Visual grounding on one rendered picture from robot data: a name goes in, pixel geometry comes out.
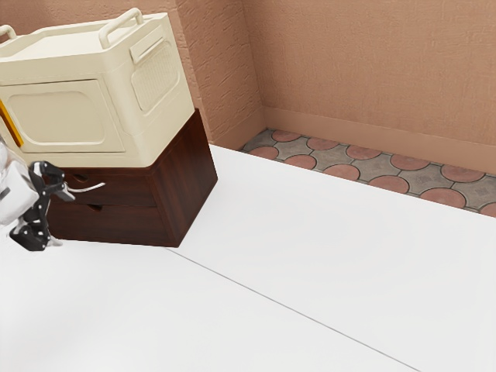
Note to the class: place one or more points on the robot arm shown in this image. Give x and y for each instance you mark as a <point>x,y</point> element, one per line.
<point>11,182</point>

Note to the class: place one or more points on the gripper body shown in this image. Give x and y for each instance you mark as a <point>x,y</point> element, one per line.
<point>38,207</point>

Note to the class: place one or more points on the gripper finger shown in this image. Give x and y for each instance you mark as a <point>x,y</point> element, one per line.
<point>52,176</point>
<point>31,238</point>

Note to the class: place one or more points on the dark wooden drawer cabinet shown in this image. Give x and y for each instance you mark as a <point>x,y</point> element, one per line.
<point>182,182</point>

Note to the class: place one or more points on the cream box with lid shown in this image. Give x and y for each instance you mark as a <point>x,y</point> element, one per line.
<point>77,97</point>

